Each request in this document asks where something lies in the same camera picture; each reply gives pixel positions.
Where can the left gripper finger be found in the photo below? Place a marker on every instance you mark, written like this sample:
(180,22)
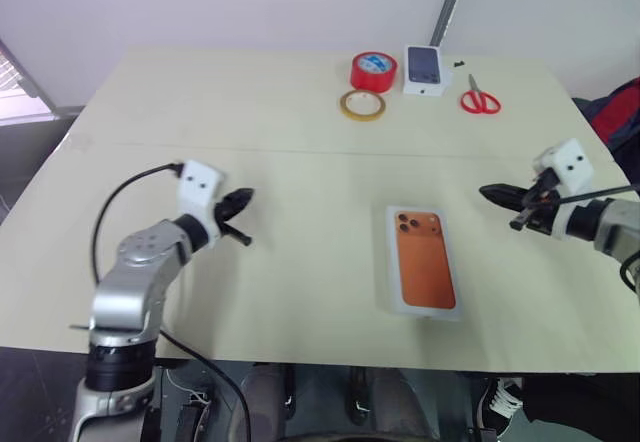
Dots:
(242,197)
(239,211)

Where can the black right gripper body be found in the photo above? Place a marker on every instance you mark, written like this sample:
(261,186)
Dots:
(537,207)

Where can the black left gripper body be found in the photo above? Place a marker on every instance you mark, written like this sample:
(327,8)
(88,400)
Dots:
(221,214)

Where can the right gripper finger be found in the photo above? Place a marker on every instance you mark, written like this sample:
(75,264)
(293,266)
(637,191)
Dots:
(507,201)
(505,191)

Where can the white box lid orange print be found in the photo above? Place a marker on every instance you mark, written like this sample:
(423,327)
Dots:
(425,267)

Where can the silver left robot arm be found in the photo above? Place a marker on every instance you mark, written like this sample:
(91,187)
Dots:
(130,272)

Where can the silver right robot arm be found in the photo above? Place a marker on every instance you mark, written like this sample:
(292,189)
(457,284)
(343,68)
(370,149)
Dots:
(617,222)

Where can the white box dark phone print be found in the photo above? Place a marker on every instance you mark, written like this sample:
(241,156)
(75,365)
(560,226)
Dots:
(422,64)

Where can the person in red dark jacket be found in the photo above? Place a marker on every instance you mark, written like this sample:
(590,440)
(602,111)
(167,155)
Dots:
(620,117)

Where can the yellow tape roll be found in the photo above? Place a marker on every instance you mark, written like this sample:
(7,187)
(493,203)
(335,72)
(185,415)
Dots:
(362,118)

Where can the red tape roll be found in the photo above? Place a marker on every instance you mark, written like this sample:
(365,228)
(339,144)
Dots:
(360,82)

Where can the grey rounded leg shape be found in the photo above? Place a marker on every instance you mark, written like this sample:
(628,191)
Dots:
(405,407)
(265,402)

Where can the black sneaker white laces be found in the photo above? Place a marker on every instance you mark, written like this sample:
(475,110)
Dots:
(497,404)

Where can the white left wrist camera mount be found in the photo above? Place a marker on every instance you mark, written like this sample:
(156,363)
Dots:
(200,187)

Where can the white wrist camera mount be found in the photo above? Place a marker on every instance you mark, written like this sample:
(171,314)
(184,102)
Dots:
(570,162)
(200,187)

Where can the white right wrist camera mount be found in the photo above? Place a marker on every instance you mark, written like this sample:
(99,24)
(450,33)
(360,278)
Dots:
(570,162)

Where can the grey wall strip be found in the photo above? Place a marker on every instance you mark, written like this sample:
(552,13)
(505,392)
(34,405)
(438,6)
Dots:
(450,2)

